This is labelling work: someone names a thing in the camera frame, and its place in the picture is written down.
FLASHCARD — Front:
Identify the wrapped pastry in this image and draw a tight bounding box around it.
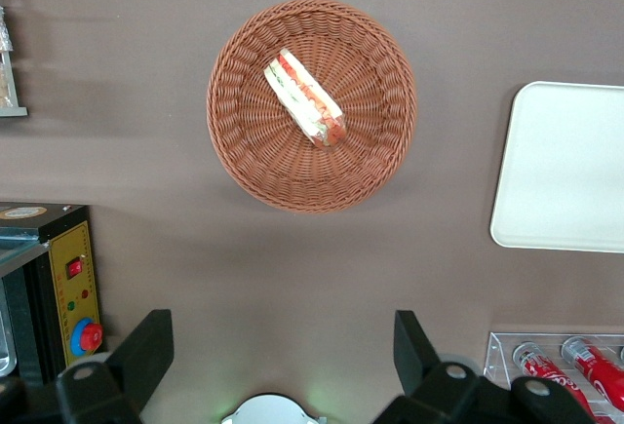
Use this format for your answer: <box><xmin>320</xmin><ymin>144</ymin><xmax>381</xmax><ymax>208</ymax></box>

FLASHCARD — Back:
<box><xmin>0</xmin><ymin>4</ymin><xmax>15</xmax><ymax>54</ymax></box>
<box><xmin>0</xmin><ymin>58</ymin><xmax>13</xmax><ymax>107</ymax></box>

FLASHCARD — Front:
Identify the steel pan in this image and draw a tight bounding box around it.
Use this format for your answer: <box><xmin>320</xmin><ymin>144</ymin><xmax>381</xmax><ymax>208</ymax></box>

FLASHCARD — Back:
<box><xmin>0</xmin><ymin>272</ymin><xmax>19</xmax><ymax>377</ymax></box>

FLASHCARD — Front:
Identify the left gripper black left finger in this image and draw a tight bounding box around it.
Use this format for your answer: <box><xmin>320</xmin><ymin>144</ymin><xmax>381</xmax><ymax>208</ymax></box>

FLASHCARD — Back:
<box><xmin>0</xmin><ymin>309</ymin><xmax>175</xmax><ymax>424</ymax></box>

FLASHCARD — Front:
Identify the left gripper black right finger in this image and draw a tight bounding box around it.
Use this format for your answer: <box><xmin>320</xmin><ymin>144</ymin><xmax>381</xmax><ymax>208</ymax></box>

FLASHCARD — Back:
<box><xmin>372</xmin><ymin>309</ymin><xmax>597</xmax><ymax>424</ymax></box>

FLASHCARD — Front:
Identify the black yellow food warmer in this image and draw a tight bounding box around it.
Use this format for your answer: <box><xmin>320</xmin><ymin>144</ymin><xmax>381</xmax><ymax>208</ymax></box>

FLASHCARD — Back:
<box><xmin>0</xmin><ymin>202</ymin><xmax>106</xmax><ymax>389</ymax></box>

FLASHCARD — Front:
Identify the triangle sandwich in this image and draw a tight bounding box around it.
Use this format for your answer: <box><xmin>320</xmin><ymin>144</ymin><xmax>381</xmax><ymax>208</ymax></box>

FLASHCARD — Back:
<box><xmin>263</xmin><ymin>48</ymin><xmax>348</xmax><ymax>152</ymax></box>

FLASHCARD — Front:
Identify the beige plastic tray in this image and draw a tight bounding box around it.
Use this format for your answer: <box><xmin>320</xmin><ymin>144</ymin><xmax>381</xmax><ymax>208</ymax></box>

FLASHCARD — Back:
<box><xmin>488</xmin><ymin>80</ymin><xmax>624</xmax><ymax>254</ymax></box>

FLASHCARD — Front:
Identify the clear acrylic bottle rack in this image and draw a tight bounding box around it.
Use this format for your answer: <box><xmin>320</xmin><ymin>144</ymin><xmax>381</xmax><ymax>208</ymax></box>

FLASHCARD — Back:
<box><xmin>482</xmin><ymin>330</ymin><xmax>624</xmax><ymax>424</ymax></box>

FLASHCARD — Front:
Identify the red and blue knob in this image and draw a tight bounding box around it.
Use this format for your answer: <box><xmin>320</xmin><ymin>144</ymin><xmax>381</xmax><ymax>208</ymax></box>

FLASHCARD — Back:
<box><xmin>69</xmin><ymin>317</ymin><xmax>105</xmax><ymax>356</ymax></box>

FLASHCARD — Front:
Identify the grey pastry rack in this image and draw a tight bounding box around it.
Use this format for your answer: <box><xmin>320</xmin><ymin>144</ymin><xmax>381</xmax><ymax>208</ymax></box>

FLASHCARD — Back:
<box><xmin>0</xmin><ymin>4</ymin><xmax>29</xmax><ymax>118</ymax></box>

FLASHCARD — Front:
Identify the round brown wicker basket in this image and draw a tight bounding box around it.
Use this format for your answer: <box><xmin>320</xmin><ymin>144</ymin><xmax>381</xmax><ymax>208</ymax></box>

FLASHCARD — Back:
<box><xmin>205</xmin><ymin>0</ymin><xmax>419</xmax><ymax>214</ymax></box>

